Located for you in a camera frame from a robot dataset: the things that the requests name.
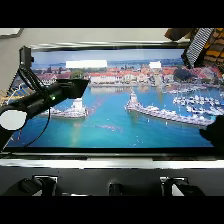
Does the black and white striped garment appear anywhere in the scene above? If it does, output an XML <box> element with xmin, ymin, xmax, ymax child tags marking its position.
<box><xmin>181</xmin><ymin>28</ymin><xmax>215</xmax><ymax>70</ymax></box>

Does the yellow checked garment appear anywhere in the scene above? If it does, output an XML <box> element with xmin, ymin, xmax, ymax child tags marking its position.
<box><xmin>199</xmin><ymin>28</ymin><xmax>224</xmax><ymax>69</ymax></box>

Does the brown garment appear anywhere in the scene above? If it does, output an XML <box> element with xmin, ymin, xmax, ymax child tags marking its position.
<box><xmin>164</xmin><ymin>28</ymin><xmax>198</xmax><ymax>43</ymax></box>

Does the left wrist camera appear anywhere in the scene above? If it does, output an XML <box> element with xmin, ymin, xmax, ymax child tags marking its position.
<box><xmin>18</xmin><ymin>45</ymin><xmax>35</xmax><ymax>69</ymax></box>

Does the black cable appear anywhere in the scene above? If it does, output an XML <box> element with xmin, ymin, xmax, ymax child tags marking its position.
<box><xmin>23</xmin><ymin>104</ymin><xmax>53</xmax><ymax>149</ymax></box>

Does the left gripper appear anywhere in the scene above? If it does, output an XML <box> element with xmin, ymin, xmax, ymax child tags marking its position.
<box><xmin>59</xmin><ymin>78</ymin><xmax>91</xmax><ymax>100</ymax></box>

